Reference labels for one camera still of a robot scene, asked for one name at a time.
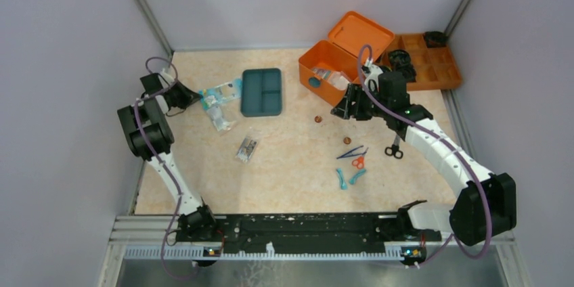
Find white sachet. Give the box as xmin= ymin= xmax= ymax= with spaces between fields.
xmin=325 ymin=71 xmax=351 ymax=91

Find blue white packet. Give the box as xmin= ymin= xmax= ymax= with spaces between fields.
xmin=199 ymin=78 xmax=242 ymax=110

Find teal clear packet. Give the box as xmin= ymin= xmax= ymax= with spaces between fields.
xmin=311 ymin=67 xmax=333 ymax=81

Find clear bag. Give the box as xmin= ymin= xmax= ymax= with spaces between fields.
xmin=206 ymin=106 xmax=237 ymax=133

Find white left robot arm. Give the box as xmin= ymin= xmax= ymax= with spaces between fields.
xmin=117 ymin=72 xmax=217 ymax=242

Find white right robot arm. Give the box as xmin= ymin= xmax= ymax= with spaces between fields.
xmin=331 ymin=66 xmax=517 ymax=246

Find orange medicine box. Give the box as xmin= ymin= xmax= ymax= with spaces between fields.
xmin=299 ymin=11 xmax=395 ymax=106

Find black tape roll right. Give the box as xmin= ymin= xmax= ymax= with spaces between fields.
xmin=397 ymin=64 xmax=417 ymax=83

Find black tape roll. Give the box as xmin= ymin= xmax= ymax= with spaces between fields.
xmin=387 ymin=49 xmax=412 ymax=68
xmin=397 ymin=64 xmax=417 ymax=83

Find black tape roll upper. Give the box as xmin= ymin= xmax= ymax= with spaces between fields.
xmin=387 ymin=49 xmax=412 ymax=68

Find orange compartment tray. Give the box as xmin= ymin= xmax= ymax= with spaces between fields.
xmin=377 ymin=33 xmax=462 ymax=91

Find blue tweezers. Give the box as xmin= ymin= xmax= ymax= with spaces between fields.
xmin=336 ymin=145 xmax=364 ymax=159

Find orange small scissors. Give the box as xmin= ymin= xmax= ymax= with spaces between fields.
xmin=351 ymin=148 xmax=368 ymax=170

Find teal clip right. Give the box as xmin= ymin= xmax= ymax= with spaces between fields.
xmin=349 ymin=169 xmax=367 ymax=185

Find teal clip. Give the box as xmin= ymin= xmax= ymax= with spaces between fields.
xmin=336 ymin=168 xmax=348 ymax=190
xmin=349 ymin=169 xmax=367 ymax=185

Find teal divided tray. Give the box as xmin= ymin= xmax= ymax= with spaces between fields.
xmin=240 ymin=68 xmax=283 ymax=117

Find small pill blister bag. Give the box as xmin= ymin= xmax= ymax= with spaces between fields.
xmin=236 ymin=136 xmax=258 ymax=162

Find teal clip left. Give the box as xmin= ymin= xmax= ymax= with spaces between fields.
xmin=336 ymin=168 xmax=348 ymax=190

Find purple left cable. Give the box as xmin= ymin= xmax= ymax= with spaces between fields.
xmin=133 ymin=56 xmax=200 ymax=282

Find black handled scissors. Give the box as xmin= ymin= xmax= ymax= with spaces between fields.
xmin=384 ymin=134 xmax=403 ymax=160

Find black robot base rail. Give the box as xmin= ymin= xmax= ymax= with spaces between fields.
xmin=177 ymin=202 xmax=443 ymax=268

